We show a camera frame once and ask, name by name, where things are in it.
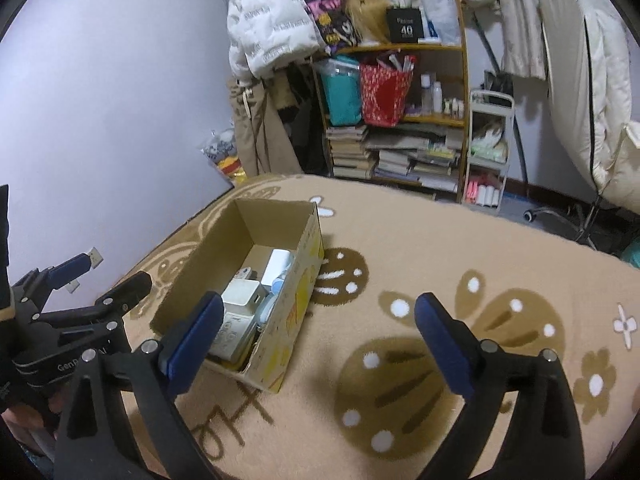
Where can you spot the white down coat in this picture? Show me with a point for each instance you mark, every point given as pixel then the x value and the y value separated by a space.
pixel 575 85

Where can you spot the wooden shelf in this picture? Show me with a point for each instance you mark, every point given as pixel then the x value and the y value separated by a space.
pixel 462 85

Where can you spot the teal plastic object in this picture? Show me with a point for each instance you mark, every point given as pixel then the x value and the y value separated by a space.
pixel 632 257

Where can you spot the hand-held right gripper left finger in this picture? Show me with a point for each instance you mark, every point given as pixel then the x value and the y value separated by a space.
pixel 195 345

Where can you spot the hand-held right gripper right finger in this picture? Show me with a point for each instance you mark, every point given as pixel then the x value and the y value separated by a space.
pixel 445 350

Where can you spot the clear plastic bag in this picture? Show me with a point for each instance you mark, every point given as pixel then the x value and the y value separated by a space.
pixel 440 5

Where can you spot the white puffer jacket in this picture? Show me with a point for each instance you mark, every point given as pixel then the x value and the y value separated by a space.
pixel 270 25

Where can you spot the blonde wig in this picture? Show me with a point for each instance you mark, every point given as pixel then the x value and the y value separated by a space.
pixel 367 17

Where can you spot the black printed bag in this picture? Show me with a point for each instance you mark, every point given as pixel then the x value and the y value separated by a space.
pixel 330 20

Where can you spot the red patterned bag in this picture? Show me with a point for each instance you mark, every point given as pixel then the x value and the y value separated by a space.
pixel 382 95

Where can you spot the white trolley cart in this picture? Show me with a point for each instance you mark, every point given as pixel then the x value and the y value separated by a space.
pixel 492 96

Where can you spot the black box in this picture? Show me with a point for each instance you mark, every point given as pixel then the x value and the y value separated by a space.
pixel 405 25

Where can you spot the wall socket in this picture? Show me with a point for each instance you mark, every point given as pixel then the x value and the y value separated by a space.
pixel 96 256
pixel 74 287

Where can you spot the row of pink white tubes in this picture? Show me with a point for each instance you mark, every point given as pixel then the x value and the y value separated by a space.
pixel 482 195

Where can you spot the cardboard box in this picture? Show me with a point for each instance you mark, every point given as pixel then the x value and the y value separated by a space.
pixel 295 320

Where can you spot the stack of books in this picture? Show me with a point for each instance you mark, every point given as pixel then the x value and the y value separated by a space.
pixel 350 155

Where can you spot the white button card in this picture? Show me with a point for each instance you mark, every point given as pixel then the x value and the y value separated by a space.
pixel 230 340

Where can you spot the bag of plush toys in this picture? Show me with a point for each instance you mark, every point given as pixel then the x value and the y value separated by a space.
pixel 222 152

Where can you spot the row of small bottles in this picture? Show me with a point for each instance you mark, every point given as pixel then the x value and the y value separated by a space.
pixel 430 95

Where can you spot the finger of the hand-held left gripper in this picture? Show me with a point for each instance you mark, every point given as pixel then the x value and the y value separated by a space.
pixel 127 290
pixel 70 267

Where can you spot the beige coat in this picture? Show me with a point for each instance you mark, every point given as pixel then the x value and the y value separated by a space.
pixel 260 130

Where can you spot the person's left hand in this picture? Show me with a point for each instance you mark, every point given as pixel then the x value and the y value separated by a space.
pixel 30 417

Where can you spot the teal bag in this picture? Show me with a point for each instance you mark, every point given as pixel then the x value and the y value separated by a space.
pixel 342 100

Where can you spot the white charger plug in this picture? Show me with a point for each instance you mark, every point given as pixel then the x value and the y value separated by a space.
pixel 242 297

